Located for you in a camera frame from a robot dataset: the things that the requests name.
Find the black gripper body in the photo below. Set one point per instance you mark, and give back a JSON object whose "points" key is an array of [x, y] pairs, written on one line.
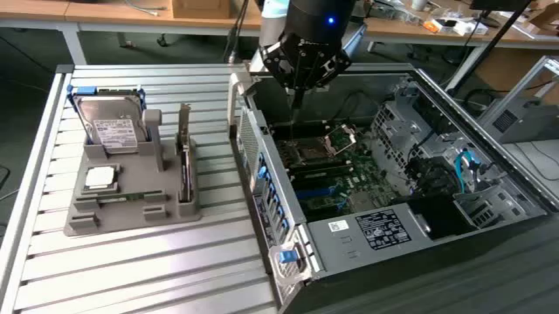
{"points": [[314, 26]]}

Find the black graphics card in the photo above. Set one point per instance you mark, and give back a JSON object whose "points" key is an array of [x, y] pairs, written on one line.
{"points": [[186, 176]]}

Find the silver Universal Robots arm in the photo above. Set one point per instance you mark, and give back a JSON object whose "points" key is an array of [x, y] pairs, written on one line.
{"points": [[273, 39]]}

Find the thin metal locking lever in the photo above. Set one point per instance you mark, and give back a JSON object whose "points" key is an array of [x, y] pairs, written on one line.
{"points": [[292, 131]]}

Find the large perforated disk bay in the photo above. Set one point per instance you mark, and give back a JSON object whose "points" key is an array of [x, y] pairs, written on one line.
{"points": [[393, 124]]}

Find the metal socket cover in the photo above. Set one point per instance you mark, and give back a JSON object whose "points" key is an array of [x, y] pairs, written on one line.
{"points": [[344, 139]]}

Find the brown cardboard box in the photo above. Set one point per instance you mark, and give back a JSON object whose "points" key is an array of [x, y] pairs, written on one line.
{"points": [[201, 8]]}

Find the wooden desk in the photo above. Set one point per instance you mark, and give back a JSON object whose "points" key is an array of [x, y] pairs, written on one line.
{"points": [[43, 10], [437, 38]]}

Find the white cup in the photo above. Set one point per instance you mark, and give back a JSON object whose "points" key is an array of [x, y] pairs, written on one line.
{"points": [[420, 4]]}

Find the orange and white box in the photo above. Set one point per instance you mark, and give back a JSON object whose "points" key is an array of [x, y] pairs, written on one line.
{"points": [[437, 25]]}

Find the black caster wheel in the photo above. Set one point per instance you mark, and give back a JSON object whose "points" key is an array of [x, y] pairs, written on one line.
{"points": [[162, 41]]}

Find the CPU socket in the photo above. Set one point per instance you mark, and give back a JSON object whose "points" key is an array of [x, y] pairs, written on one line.
{"points": [[313, 152]]}

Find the black RAM slot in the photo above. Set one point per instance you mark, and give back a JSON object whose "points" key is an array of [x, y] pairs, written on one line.
{"points": [[326, 176], [320, 169]]}

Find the blue expansion slot latch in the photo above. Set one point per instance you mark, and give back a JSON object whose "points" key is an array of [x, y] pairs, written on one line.
{"points": [[264, 171], [285, 225]]}

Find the green motherboard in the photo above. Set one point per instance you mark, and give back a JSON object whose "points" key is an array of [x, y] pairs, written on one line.
{"points": [[368, 176]]}

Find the black stand pole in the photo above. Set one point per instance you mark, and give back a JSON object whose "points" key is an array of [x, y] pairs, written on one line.
{"points": [[496, 39]]}

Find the blue expansion slot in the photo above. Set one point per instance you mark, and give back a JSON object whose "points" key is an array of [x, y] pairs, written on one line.
{"points": [[314, 193]]}

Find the black monitor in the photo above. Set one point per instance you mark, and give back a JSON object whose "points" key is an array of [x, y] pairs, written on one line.
{"points": [[498, 4]]}

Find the grey chipset heat sink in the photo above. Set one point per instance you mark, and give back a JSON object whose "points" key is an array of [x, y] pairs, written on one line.
{"points": [[366, 201]]}

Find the grey machine housing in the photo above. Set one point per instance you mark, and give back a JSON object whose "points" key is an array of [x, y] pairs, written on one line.
{"points": [[525, 124]]}

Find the grey parts rack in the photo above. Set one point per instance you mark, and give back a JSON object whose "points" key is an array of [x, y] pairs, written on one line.
{"points": [[136, 176]]}

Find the cardboard piece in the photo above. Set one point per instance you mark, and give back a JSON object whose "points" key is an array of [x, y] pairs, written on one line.
{"points": [[548, 16]]}

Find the silver CPU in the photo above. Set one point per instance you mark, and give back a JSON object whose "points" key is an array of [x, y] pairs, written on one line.
{"points": [[101, 178]]}

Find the green RAM stick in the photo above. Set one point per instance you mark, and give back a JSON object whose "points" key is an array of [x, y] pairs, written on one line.
{"points": [[128, 197]]}

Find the open grey PC case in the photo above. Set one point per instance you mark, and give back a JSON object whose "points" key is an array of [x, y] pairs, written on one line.
{"points": [[341, 242]]}

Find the grey power supply unit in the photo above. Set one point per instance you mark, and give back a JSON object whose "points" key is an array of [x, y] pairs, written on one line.
{"points": [[341, 242]]}

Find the small metal disk bay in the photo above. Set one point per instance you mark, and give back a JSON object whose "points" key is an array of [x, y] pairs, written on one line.
{"points": [[485, 209]]}

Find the blue case release latch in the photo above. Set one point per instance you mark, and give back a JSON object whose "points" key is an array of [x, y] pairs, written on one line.
{"points": [[288, 256]]}

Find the hard disk with blue bracket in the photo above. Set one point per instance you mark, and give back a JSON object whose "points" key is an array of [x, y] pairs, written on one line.
{"points": [[110, 114]]}

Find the aluminium profile frame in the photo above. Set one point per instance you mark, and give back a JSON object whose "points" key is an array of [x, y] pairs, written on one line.
{"points": [[542, 68]]}

